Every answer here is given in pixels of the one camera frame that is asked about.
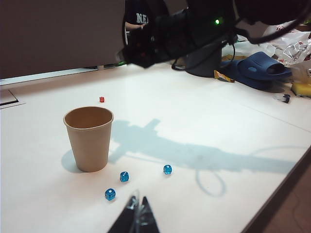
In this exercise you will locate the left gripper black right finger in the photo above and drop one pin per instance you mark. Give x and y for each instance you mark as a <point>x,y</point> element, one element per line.
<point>148,218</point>

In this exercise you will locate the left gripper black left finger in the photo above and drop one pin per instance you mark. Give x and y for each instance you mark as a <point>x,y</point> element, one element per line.
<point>126,218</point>

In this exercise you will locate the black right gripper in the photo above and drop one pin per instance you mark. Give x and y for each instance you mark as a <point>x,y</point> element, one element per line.
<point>170,36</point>

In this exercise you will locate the red die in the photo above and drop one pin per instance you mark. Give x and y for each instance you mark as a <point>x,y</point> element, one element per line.
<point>102,99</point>

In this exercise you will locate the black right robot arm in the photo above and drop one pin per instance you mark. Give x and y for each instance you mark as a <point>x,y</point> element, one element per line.
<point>255,9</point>

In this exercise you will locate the brown paper cup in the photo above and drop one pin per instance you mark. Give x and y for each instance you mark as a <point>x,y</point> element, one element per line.
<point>90,145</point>

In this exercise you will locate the green tape strip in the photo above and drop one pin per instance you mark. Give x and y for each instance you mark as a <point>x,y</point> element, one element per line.
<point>120,63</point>

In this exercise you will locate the blue translucent die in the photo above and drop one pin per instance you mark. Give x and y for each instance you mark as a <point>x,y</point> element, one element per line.
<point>110,194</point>
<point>167,169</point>
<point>124,177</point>

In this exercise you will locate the person in black printed shirt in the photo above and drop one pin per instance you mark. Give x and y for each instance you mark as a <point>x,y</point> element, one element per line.
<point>136,9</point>

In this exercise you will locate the dark grey cylindrical container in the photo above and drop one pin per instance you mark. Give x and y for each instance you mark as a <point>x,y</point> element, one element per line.
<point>204,65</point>

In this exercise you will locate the brown desk partition panel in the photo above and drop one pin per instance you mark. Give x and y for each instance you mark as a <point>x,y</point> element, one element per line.
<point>60,36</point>

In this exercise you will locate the yellow snack wrapper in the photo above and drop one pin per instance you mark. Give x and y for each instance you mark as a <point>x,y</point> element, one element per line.
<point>221,76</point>

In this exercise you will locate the dark blue slipper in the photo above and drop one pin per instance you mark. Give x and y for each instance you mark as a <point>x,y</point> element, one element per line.
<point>257,65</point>
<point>252,84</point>

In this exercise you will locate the small black clip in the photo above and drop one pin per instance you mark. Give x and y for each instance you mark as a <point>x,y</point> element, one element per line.
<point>286,98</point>

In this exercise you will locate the clear crinkled plastic wrapper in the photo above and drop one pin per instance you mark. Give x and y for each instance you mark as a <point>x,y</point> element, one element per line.
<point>296,52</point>

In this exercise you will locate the white plastic bag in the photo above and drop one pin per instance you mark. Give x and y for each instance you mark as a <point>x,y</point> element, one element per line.
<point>301,36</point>

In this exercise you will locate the yellow sponge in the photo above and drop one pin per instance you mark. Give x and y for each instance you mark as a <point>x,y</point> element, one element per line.
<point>302,89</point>

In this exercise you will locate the white partition bracket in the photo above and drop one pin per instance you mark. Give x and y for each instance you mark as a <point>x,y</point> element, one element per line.
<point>100,67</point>

